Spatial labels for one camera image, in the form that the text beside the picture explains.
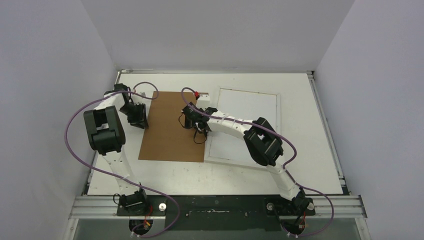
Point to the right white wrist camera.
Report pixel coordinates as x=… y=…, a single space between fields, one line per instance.
x=202 y=97

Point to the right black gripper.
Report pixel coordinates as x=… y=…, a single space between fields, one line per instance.
x=191 y=118

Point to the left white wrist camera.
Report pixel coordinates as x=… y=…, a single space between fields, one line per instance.
x=138 y=95

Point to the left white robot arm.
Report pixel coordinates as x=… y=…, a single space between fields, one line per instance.
x=107 y=137

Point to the white picture frame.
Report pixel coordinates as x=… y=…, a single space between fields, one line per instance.
x=212 y=155

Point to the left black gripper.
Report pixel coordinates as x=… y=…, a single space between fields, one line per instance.
x=140 y=121

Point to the aluminium front rail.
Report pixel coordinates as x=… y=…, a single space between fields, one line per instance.
x=102 y=207

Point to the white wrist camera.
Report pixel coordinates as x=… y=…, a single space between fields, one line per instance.
x=138 y=95
x=202 y=97

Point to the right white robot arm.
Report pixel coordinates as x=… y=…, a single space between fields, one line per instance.
x=263 y=145

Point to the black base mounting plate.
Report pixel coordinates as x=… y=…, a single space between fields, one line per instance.
x=215 y=213

